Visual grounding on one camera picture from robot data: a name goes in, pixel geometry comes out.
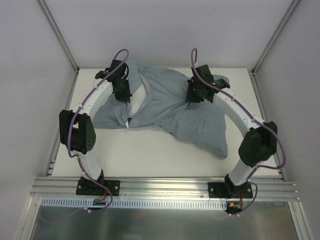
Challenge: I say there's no white pillow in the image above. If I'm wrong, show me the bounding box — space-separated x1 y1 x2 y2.
126 84 148 129

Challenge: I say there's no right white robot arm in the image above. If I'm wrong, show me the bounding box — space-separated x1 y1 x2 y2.
186 65 278 198

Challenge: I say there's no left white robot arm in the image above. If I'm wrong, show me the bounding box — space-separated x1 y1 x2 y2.
59 59 132 195

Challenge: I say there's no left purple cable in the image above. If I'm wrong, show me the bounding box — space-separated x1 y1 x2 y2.
65 49 131 221

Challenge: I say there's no purple cable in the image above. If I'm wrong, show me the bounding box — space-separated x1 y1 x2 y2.
190 48 287 218
65 49 131 221

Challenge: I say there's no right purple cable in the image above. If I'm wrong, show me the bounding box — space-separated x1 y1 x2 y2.
190 48 287 218

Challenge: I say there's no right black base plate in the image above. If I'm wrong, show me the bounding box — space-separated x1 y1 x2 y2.
207 181 253 199

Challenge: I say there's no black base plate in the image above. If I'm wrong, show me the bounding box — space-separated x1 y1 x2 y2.
207 181 253 199
75 177 121 197

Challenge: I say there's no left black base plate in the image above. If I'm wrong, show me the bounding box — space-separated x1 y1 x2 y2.
75 177 121 197

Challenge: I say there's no left aluminium frame post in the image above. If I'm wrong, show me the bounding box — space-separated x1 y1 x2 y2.
36 0 80 73

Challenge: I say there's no white slotted cable duct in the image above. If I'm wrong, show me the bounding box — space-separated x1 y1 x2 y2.
40 197 227 211

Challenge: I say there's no aluminium mounting rail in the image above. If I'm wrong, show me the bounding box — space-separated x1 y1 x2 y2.
30 176 302 202

